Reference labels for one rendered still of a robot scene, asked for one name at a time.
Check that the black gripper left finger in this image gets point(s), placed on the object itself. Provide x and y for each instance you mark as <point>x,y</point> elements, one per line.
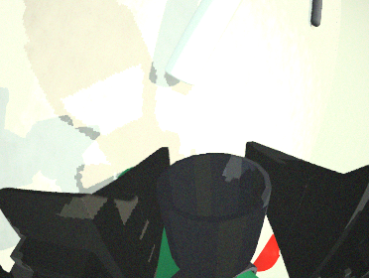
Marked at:
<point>121,223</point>

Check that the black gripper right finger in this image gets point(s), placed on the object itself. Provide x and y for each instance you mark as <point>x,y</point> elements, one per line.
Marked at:
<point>311,209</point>

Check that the long white curved rail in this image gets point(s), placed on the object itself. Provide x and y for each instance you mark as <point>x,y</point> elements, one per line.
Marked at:
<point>200,38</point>

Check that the green post with cap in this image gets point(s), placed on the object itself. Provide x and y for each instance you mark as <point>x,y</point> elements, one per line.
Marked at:
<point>166,265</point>

